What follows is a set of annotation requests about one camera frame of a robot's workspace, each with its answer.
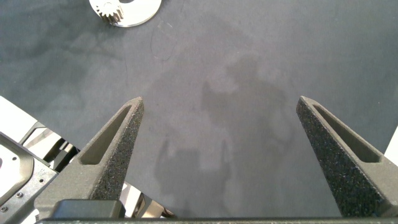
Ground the white round plate with pins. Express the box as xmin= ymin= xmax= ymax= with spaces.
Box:
xmin=88 ymin=0 xmax=163 ymax=28

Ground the grey metal robot chassis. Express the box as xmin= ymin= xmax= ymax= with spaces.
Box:
xmin=0 ymin=121 xmax=175 ymax=224

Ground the black rubber mat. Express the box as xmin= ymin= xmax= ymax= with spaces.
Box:
xmin=0 ymin=0 xmax=398 ymax=218

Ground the small steel gear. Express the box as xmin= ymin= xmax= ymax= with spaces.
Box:
xmin=94 ymin=0 xmax=125 ymax=25

